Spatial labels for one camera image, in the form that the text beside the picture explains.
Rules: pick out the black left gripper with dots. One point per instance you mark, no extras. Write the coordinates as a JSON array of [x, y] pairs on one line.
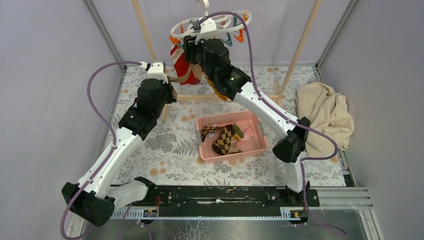
[[169, 89]]

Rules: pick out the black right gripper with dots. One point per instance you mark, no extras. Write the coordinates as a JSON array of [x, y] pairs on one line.
[[190, 47]]

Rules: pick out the tan ribbed sock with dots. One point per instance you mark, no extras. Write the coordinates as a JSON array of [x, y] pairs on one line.
[[193, 76]]

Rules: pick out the white round clip hanger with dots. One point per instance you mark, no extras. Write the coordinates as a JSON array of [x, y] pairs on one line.
[[228, 25]]

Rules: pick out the pink patterned sock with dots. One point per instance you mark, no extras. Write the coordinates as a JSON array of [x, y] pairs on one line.
[[221, 135]]

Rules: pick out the brown yellow argyle sock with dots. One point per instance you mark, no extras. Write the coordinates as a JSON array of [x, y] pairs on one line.
[[221, 150]]

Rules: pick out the pink basket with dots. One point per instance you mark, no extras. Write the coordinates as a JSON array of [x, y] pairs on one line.
[[255, 146]]

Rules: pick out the beige striped maroon sock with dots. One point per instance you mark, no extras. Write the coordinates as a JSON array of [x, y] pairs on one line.
[[236, 134]]

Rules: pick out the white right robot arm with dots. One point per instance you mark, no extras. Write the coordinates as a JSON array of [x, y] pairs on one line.
[[231, 82]]

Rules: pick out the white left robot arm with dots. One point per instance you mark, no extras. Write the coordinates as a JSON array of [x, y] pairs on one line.
[[93, 197]]

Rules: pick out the red sock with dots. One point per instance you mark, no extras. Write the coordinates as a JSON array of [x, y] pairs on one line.
[[177, 55]]

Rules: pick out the mustard yellow sock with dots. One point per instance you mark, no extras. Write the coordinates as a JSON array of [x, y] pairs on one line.
[[220, 96]]

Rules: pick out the floral table mat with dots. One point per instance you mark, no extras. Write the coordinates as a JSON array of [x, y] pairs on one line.
[[170, 154]]

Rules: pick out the beige cloth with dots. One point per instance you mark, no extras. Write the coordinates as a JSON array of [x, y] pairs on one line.
[[327, 111]]

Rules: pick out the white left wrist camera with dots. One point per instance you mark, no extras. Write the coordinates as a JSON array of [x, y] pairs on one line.
[[155, 70]]

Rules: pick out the wooden rack frame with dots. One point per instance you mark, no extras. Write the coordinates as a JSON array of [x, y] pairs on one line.
[[279, 90]]

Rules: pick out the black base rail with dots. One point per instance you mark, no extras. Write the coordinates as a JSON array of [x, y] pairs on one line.
[[225, 201]]

